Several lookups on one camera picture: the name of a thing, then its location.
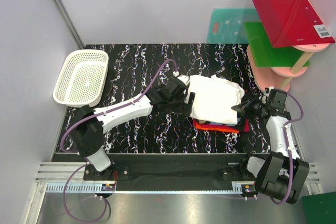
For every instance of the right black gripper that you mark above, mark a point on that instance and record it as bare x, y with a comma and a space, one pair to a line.
252, 107

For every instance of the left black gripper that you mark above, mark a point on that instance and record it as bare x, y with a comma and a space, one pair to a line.
187, 100

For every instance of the red t-shirt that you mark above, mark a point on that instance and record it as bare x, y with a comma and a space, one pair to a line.
222, 128

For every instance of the white daisy print t-shirt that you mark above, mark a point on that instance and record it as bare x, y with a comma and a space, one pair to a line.
214, 99

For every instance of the black printed t-shirt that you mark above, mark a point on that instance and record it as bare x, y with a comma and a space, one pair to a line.
207, 123

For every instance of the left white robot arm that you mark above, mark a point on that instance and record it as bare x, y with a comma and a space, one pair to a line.
91, 124

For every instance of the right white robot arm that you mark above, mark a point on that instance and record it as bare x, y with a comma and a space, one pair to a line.
282, 175

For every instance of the pink wooden tiered shelf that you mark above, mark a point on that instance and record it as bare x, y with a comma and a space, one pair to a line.
280, 77

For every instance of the black marbled table mat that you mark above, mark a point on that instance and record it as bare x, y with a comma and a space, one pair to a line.
132, 67

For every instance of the green plastic sheet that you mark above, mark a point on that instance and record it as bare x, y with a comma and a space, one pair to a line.
264, 54

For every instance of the teal cutting board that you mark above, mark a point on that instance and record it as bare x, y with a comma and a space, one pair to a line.
227, 25

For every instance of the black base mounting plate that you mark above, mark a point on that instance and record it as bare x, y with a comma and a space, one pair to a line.
127, 167

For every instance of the white perforated plastic basket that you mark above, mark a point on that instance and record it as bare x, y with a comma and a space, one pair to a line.
82, 78

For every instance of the red plastic sheet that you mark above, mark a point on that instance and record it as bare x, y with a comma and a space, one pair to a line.
292, 23

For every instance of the dark green board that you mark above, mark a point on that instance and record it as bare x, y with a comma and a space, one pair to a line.
320, 208

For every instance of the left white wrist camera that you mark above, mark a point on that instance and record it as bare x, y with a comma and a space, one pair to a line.
184, 78

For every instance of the aluminium rail frame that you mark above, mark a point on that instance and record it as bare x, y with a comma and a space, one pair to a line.
147, 178

